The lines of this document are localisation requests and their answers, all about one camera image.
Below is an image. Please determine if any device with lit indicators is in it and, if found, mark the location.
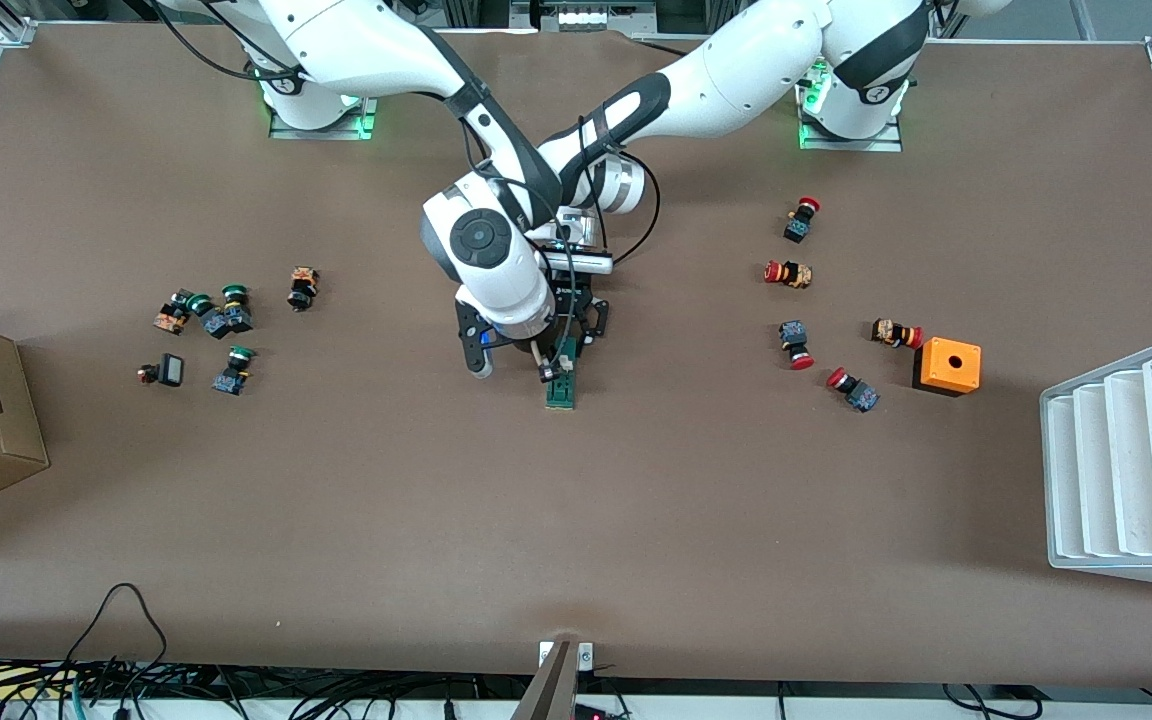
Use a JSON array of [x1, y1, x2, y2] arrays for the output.
[[511, 0, 657, 31]]

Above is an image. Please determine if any black looped cable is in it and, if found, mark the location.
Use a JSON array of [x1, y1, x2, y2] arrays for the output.
[[66, 583, 169, 691]]

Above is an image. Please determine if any red emergency button blue block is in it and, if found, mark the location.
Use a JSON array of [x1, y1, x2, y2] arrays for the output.
[[778, 320, 815, 371], [826, 367, 880, 413], [784, 197, 821, 244]]

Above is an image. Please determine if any white slotted rack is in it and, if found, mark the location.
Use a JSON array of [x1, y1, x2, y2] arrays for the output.
[[1039, 333, 1152, 593]]

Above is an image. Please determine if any tangled black cable bundle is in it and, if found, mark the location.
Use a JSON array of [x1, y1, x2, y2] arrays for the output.
[[0, 655, 537, 720]]

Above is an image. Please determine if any orange button enclosure box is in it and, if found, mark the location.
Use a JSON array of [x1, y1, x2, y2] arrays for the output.
[[912, 337, 983, 398]]

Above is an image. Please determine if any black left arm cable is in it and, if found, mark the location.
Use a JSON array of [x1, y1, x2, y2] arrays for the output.
[[584, 108, 661, 265]]

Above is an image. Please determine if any black block small red button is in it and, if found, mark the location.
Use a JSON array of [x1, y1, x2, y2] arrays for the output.
[[136, 353, 185, 388]]

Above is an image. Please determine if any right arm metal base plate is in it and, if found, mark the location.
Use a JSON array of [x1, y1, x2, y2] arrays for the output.
[[269, 92, 378, 141]]

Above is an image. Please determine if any yellow tag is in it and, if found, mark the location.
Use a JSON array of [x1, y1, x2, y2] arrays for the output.
[[0, 668, 67, 701]]

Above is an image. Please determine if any green load switch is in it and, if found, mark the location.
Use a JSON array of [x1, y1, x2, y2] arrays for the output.
[[546, 355, 578, 409]]

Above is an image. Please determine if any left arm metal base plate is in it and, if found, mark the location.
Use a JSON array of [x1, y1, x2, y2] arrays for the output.
[[798, 100, 904, 153]]

